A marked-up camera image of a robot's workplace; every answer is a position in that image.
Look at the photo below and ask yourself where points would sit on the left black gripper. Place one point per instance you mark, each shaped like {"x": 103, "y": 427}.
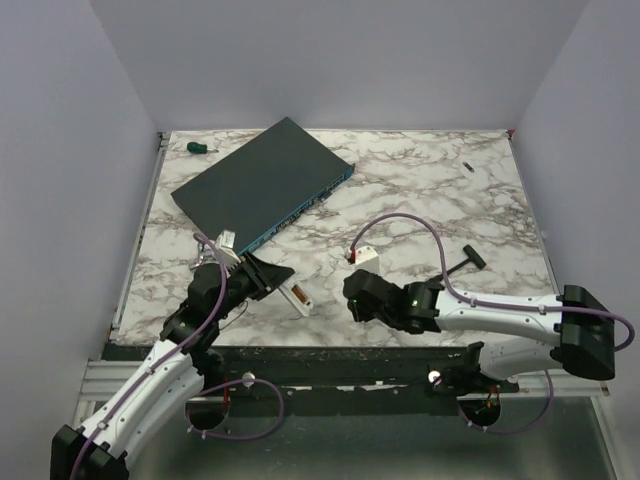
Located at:
{"x": 264, "y": 276}

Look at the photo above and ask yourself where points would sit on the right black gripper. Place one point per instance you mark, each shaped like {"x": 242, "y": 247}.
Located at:
{"x": 358, "y": 313}

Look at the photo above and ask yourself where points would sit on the white remote control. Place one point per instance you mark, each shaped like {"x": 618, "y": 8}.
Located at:
{"x": 293, "y": 292}

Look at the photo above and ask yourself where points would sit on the small grey battery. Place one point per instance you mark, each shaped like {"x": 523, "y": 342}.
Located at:
{"x": 468, "y": 166}

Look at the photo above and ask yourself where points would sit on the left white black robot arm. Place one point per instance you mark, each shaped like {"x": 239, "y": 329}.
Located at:
{"x": 179, "y": 367}

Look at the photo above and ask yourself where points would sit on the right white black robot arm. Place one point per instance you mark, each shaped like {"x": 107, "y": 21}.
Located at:
{"x": 572, "y": 331}

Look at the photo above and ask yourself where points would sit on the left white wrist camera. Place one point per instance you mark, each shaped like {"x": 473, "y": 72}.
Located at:
{"x": 224, "y": 244}

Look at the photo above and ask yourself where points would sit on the silver metal bracket clamp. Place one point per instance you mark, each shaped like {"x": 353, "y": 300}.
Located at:
{"x": 204, "y": 256}

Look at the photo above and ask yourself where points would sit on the dark grey network switch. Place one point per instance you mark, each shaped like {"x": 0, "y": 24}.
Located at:
{"x": 262, "y": 186}

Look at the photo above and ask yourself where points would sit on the black T-handle tool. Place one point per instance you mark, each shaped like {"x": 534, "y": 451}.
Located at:
{"x": 472, "y": 258}

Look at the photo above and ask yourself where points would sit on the green handled screwdriver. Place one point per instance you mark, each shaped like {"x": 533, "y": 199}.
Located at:
{"x": 197, "y": 148}

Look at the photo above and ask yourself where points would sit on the aluminium frame rail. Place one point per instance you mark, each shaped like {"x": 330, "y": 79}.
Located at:
{"x": 102, "y": 379}

